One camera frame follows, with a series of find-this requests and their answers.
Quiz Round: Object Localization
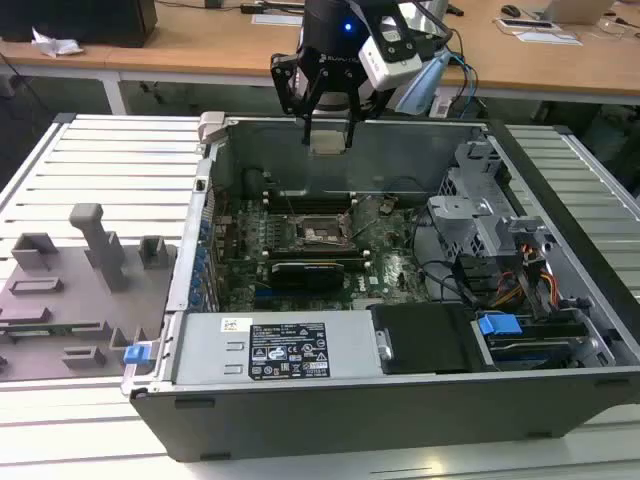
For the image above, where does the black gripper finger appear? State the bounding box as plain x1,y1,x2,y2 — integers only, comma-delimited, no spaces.
271,51,327,147
343,67,387,150

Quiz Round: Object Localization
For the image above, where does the silver CPU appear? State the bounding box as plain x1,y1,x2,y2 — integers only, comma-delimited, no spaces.
309,130,347,155

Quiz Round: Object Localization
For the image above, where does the metal socket cover frame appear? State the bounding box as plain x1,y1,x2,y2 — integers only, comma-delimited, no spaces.
341,196,384,242

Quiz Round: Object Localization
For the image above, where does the black RAM slot bank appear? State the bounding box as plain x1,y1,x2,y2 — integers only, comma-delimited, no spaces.
264,187,356,211
259,249,369,271

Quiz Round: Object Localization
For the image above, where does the CPU socket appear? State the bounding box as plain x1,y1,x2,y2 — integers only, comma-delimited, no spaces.
294,214,359,251

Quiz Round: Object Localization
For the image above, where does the blue expansion slot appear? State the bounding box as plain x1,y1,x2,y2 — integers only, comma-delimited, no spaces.
254,284,326,307

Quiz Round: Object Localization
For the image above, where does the white paper sheet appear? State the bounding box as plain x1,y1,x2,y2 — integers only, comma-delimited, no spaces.
251,13,304,27
517,29,584,47

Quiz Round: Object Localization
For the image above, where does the wooden desk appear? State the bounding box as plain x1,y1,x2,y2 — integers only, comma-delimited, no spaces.
0,0,640,116

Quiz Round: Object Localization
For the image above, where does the black cylinder board component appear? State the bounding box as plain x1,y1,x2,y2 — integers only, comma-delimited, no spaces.
242,168,266,199

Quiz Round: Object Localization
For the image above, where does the metal drive cage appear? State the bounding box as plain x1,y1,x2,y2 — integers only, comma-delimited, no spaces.
427,139,556,261

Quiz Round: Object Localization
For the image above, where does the green motherboard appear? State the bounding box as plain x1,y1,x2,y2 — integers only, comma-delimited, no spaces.
214,194,431,311

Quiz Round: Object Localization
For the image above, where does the white device with dark screen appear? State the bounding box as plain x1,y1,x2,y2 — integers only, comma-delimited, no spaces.
494,17,561,32

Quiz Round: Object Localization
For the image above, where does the black graphics card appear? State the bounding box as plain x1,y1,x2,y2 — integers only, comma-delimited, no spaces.
269,259,346,294

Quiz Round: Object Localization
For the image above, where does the black box on desk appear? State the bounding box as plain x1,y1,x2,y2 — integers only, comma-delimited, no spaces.
0,0,159,49

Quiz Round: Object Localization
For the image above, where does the silver laptop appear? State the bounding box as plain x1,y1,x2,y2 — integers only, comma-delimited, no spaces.
542,0,616,26

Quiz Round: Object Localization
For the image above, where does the crumpled white paper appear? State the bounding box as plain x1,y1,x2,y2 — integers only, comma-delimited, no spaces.
30,27,84,59

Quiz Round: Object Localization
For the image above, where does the silver metal latch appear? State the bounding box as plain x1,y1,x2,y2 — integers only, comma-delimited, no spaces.
374,327,394,361

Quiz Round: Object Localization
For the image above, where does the black plastic shroud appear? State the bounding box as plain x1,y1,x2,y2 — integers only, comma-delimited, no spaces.
369,302,496,376

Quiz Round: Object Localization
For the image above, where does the hard disk in blue carrier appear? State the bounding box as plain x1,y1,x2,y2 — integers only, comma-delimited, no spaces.
477,310,591,371

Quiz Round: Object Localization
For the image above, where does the grey power supply unit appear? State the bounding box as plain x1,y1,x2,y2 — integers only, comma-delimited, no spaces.
172,312,386,386

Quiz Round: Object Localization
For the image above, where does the grey parts rack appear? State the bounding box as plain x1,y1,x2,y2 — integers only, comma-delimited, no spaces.
0,202,179,384

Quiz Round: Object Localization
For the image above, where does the blue case clip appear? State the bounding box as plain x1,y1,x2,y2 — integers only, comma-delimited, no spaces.
122,344,151,366

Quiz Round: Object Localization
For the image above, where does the open black PC case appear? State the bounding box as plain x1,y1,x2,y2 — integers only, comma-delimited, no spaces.
121,112,640,464

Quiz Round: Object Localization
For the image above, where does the green RAM stick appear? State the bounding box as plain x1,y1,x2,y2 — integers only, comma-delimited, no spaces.
0,322,101,335

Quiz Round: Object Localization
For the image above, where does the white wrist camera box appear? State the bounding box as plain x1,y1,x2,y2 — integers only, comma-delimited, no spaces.
358,14,424,92

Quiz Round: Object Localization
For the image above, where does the grey case latch handle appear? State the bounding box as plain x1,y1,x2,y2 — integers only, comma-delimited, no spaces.
197,110,229,146

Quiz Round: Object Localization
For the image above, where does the blue cable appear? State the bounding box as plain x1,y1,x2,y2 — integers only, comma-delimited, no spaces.
447,49,481,121

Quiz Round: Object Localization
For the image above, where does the black cable bundle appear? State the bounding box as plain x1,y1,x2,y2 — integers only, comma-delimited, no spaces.
412,207,501,307

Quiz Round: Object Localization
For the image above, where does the orange yellow wire bundle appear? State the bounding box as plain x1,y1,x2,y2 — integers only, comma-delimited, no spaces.
489,239,561,309

